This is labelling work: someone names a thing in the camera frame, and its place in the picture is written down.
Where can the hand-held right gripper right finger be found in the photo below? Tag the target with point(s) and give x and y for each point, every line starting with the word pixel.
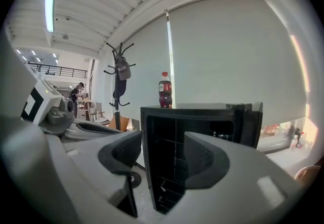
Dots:
pixel 227 187

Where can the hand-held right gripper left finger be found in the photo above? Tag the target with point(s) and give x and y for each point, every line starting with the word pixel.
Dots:
pixel 91 167

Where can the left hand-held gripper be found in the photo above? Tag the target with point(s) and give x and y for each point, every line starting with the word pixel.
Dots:
pixel 38 96

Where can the black mini fridge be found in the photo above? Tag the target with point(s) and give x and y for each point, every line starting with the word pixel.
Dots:
pixel 162 147

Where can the red-capped cola drink bottle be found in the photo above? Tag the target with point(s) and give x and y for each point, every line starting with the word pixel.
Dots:
pixel 165 93

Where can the light wooden chair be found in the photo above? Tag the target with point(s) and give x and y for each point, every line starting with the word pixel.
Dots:
pixel 93 112

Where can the orange-brown board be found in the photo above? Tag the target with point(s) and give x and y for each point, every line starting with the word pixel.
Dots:
pixel 121 122

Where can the black coat rack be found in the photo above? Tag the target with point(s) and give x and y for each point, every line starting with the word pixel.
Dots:
pixel 116 106

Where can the black hanging bag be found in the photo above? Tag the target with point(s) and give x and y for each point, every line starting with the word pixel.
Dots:
pixel 122 88

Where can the grey cap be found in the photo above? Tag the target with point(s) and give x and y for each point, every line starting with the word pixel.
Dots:
pixel 123 69

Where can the black metal railing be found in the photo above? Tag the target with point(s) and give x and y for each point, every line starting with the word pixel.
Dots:
pixel 60 71

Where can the brown round stool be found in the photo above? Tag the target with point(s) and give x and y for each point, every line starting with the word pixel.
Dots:
pixel 307 174

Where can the narrow grey roller blind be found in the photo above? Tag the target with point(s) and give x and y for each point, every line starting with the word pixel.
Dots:
pixel 149 66

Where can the wide grey roller blind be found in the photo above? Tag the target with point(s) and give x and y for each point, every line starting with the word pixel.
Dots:
pixel 233 55

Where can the long ceiling tube light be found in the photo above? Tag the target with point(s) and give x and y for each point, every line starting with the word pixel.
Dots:
pixel 50 7

